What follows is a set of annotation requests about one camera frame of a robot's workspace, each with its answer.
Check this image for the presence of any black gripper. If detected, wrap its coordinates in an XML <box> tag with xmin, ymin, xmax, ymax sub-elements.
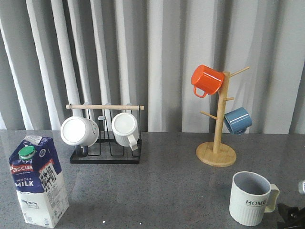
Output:
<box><xmin>277</xmin><ymin>203</ymin><xmax>305</xmax><ymax>229</ymax></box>

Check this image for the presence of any white HOME mug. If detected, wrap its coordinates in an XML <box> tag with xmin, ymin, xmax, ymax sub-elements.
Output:
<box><xmin>229</xmin><ymin>171</ymin><xmax>280</xmax><ymax>226</ymax></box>

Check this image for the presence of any blue white milk carton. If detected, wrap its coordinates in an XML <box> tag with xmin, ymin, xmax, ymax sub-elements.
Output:
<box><xmin>9</xmin><ymin>135</ymin><xmax>69</xmax><ymax>229</ymax></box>

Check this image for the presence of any wooden mug tree stand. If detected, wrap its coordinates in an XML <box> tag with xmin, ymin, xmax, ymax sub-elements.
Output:
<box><xmin>196</xmin><ymin>66</ymin><xmax>250</xmax><ymax>167</ymax></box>

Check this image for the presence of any blue enamel mug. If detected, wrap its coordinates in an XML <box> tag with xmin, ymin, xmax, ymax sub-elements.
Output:
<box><xmin>224</xmin><ymin>107</ymin><xmax>252</xmax><ymax>135</ymax></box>

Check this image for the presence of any orange enamel mug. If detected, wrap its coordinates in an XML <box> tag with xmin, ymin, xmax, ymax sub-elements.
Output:
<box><xmin>191</xmin><ymin>65</ymin><xmax>224</xmax><ymax>98</ymax></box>

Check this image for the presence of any white ribbed hanging mug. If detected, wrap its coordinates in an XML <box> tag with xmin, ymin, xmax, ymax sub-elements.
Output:
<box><xmin>112</xmin><ymin>113</ymin><xmax>139</xmax><ymax>151</ymax></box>

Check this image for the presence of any white smooth hanging mug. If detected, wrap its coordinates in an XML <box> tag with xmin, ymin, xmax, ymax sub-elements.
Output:
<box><xmin>60</xmin><ymin>116</ymin><xmax>100</xmax><ymax>157</ymax></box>

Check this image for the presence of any grey white curtain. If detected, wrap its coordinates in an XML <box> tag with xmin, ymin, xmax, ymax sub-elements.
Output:
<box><xmin>0</xmin><ymin>0</ymin><xmax>305</xmax><ymax>134</ymax></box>

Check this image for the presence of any black wire mug rack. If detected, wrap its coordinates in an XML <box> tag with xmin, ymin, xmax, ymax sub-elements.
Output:
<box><xmin>66</xmin><ymin>104</ymin><xmax>145</xmax><ymax>164</ymax></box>

